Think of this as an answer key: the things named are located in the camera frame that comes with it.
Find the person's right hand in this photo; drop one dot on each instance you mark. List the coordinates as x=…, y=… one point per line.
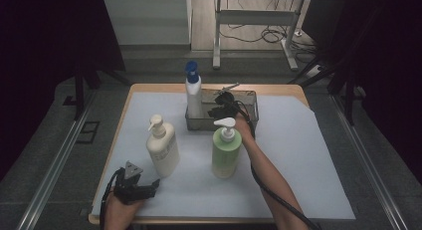
x=244, y=127

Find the metal mesh basket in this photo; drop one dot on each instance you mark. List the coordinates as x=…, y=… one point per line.
x=199, y=124

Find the white wall panel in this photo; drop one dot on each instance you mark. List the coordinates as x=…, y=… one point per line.
x=146, y=21

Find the cream pump bottle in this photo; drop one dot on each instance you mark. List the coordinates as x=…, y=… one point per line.
x=163, y=150

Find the white paper table mat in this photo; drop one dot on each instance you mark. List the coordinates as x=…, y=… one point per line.
x=199, y=196

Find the black floor bracket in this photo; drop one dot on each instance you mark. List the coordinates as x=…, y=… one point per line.
x=88, y=132

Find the person's left hand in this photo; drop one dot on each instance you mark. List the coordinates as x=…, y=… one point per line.
x=121, y=213

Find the black metal stand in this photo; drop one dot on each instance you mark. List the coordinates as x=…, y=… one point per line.
x=79, y=90
x=348, y=90

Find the white power strip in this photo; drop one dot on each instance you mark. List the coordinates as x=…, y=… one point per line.
x=315, y=71

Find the white metal desk frame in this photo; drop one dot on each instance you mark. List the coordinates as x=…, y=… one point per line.
x=255, y=17

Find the aluminium floor rail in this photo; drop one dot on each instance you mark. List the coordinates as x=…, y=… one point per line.
x=368, y=163
x=56, y=163

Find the green pump bottle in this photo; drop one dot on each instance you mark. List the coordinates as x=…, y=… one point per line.
x=226, y=153

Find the white bottle with blue pump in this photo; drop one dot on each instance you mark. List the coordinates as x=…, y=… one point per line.
x=194, y=94

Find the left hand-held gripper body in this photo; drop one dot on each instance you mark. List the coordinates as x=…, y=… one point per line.
x=129, y=190

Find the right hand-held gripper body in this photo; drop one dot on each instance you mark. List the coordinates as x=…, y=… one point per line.
x=232, y=107

